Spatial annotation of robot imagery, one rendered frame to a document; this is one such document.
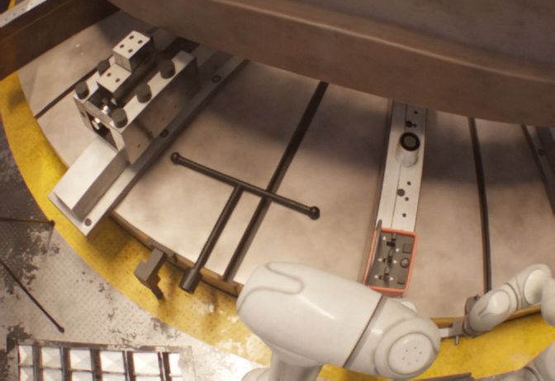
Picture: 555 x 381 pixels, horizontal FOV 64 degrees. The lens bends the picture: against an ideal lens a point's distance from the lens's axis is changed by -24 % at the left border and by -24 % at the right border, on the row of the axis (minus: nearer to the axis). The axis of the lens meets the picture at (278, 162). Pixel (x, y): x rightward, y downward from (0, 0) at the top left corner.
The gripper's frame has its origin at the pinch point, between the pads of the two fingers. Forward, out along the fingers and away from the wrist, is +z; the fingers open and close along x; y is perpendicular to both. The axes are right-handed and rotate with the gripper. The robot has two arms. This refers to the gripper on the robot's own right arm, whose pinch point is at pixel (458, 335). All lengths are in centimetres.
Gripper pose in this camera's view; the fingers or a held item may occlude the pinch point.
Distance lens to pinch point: 170.9
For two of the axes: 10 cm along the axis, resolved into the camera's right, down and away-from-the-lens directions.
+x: 10.0, 0.3, -0.4
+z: 0.2, 5.3, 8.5
